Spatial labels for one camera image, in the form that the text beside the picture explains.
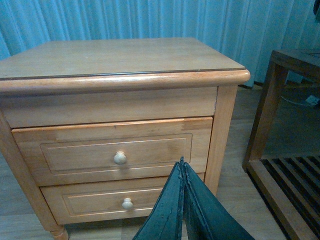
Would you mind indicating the round wooden lower knob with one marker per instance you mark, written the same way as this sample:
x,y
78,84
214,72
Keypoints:
x,y
127,204

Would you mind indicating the wooden drawer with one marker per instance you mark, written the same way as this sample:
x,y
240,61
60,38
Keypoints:
x,y
99,201
74,154

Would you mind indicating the pale grey-green curtain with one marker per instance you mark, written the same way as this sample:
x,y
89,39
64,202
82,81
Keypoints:
x,y
246,31

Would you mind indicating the round wooden knob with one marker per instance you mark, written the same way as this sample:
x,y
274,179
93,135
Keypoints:
x,y
120,158
127,204

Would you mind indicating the dark wooden slatted table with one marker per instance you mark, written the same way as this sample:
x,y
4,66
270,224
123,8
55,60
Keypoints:
x,y
283,152

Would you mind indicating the lower wooden drawer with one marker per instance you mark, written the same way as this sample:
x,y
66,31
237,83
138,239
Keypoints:
x,y
99,201

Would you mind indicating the upper wooden drawer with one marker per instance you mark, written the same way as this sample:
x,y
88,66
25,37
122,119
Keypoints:
x,y
74,154

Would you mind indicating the white plug under table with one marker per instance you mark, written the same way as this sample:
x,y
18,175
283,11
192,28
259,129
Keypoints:
x,y
312,100

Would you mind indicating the round wooden upper knob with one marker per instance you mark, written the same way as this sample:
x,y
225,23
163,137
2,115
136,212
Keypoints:
x,y
120,158

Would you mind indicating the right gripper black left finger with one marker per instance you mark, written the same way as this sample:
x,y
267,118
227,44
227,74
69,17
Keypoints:
x,y
165,219

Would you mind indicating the light wooden nightstand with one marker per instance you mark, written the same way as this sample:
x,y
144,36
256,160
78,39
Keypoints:
x,y
82,82

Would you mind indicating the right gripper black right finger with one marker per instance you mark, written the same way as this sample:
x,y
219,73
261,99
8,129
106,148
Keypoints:
x,y
204,215

